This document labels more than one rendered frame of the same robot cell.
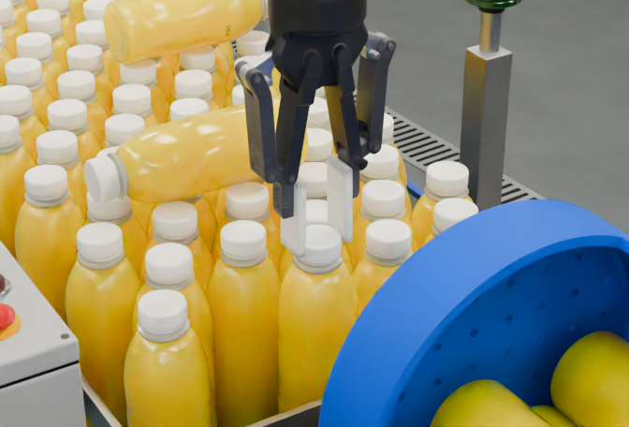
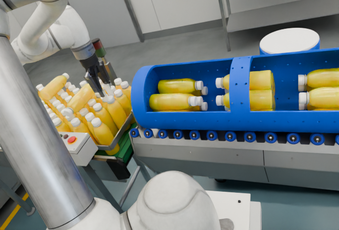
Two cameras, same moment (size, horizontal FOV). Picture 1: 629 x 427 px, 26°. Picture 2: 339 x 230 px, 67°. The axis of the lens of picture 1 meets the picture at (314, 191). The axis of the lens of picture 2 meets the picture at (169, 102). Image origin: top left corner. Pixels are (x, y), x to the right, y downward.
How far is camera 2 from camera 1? 0.30 m
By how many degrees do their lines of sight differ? 24
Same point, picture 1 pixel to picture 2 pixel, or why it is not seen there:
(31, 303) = (75, 134)
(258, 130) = (93, 84)
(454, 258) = (138, 79)
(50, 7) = not seen: hidden behind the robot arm
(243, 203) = (92, 102)
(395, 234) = (118, 91)
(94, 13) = not seen: hidden behind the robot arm
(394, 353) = (140, 97)
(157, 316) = (96, 122)
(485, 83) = (109, 68)
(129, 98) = (56, 103)
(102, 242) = (76, 120)
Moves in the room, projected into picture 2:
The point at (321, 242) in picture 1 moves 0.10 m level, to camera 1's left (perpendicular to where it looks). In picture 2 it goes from (110, 98) to (93, 109)
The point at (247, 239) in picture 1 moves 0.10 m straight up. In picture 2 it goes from (98, 105) to (89, 89)
